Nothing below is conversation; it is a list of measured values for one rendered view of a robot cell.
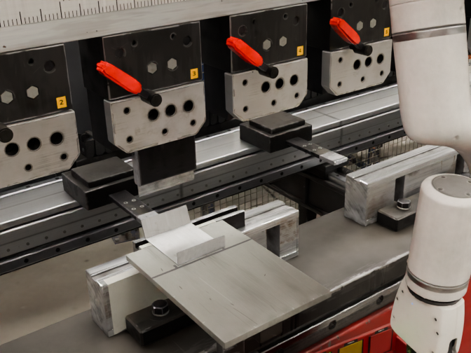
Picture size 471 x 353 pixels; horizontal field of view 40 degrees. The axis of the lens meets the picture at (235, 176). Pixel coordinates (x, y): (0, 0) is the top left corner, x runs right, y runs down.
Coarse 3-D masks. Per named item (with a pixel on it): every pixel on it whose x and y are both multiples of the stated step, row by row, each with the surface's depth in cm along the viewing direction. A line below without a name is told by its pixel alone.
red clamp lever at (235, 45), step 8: (232, 40) 92; (240, 40) 92; (232, 48) 92; (240, 48) 92; (248, 48) 93; (240, 56) 94; (248, 56) 93; (256, 56) 94; (256, 64) 95; (264, 64) 96; (264, 72) 97; (272, 72) 96
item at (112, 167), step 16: (112, 160) 125; (64, 176) 122; (80, 176) 119; (96, 176) 118; (112, 176) 118; (128, 176) 120; (80, 192) 117; (96, 192) 116; (112, 192) 118; (128, 192) 119; (128, 208) 113; (144, 208) 113
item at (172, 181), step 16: (160, 144) 98; (176, 144) 100; (192, 144) 101; (144, 160) 97; (160, 160) 99; (176, 160) 101; (192, 160) 102; (144, 176) 98; (160, 176) 100; (176, 176) 103; (192, 176) 105; (144, 192) 100
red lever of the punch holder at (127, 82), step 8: (104, 64) 81; (104, 72) 81; (112, 72) 81; (120, 72) 82; (112, 80) 82; (120, 80) 82; (128, 80) 83; (136, 80) 84; (128, 88) 84; (136, 88) 84; (144, 96) 86; (152, 96) 86; (160, 96) 86; (152, 104) 86
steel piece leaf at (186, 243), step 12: (180, 228) 106; (192, 228) 106; (156, 240) 103; (168, 240) 103; (180, 240) 103; (192, 240) 103; (204, 240) 103; (216, 240) 100; (168, 252) 100; (180, 252) 96; (192, 252) 97; (204, 252) 99; (180, 264) 97
